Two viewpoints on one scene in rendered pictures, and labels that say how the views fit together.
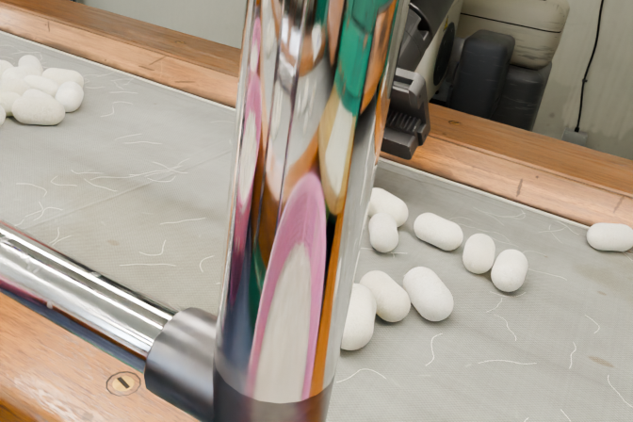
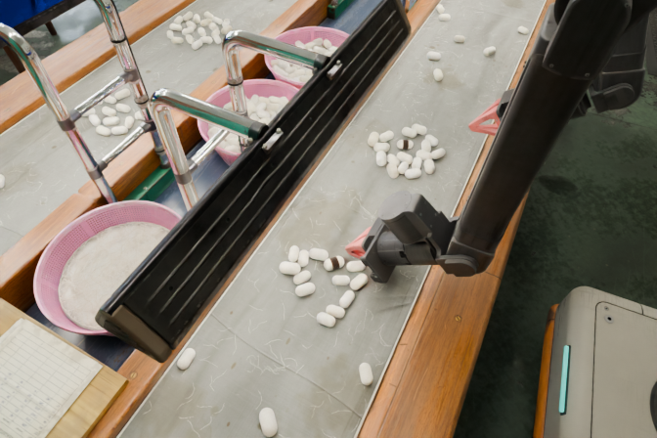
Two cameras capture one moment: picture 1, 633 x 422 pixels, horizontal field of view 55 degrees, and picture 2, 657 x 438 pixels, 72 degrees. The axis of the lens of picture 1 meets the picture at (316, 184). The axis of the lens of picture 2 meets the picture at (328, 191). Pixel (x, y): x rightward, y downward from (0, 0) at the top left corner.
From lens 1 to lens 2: 0.75 m
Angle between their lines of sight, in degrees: 72
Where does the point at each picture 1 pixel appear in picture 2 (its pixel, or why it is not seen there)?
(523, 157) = (421, 344)
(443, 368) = (279, 293)
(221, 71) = not seen: hidden behind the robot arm
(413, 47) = (393, 254)
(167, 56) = not seen: hidden behind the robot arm
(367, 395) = (268, 274)
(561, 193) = (399, 361)
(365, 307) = (286, 267)
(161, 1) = not seen: outside the picture
